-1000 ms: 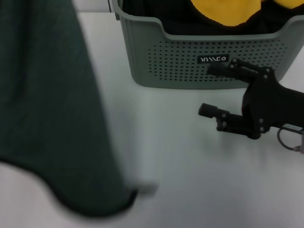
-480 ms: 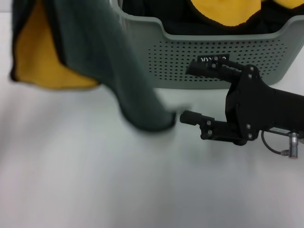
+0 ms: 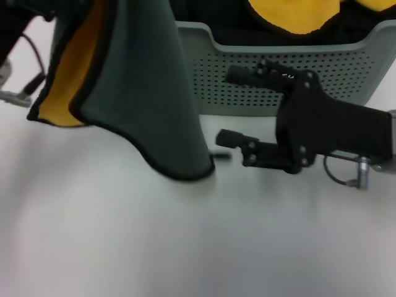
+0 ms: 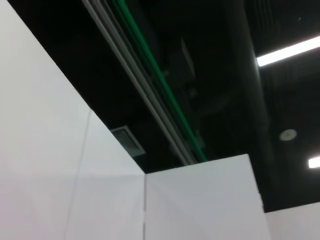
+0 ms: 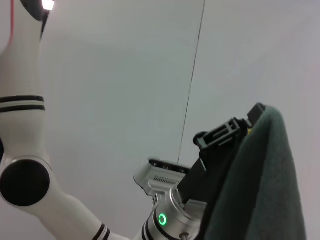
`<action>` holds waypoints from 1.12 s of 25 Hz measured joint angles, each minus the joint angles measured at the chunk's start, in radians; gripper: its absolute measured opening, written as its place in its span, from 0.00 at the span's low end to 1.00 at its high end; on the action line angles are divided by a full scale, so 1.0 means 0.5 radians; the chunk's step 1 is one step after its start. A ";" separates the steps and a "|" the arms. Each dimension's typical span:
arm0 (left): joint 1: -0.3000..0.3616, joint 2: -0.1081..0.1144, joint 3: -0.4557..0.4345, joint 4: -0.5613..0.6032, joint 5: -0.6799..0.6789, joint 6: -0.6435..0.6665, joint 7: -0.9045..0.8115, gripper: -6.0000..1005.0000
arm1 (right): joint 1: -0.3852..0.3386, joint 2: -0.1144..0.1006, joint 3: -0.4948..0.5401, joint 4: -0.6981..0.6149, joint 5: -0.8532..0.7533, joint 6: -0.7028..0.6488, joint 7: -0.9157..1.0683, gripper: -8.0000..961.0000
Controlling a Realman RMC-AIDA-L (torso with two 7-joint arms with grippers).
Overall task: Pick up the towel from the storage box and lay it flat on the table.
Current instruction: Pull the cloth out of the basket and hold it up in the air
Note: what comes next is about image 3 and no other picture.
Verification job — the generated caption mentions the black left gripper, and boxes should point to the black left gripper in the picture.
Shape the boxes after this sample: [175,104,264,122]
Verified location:
[0,0,57,62]

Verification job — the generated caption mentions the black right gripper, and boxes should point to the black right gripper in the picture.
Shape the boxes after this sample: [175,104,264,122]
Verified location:
[215,70,394,174]

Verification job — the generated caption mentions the yellow grey black-edged towel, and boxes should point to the yellow grey black-edged towel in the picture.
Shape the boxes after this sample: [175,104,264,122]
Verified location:
[27,0,217,183]

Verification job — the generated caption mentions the large folded yellow towel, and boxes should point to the large folded yellow towel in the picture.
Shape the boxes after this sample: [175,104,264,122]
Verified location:
[246,0,342,35]

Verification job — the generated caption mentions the grey-green perforated storage box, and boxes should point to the grey-green perforated storage box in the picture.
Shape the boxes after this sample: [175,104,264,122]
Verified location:
[174,20,396,118]

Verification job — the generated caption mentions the small visible yellow towel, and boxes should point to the small visible yellow towel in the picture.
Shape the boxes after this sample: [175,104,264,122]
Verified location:
[355,0,396,14]

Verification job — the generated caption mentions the black cloth pile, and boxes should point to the black cloth pile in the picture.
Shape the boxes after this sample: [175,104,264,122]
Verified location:
[184,0,396,48]

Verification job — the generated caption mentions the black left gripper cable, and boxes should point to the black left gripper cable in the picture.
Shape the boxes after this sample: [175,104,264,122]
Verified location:
[20,33,48,97]

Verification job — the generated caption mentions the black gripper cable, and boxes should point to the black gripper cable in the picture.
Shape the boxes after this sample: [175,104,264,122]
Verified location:
[20,33,48,97]
[322,153,372,187]

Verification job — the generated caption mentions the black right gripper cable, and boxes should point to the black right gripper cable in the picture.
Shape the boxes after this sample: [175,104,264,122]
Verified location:
[322,153,372,187]

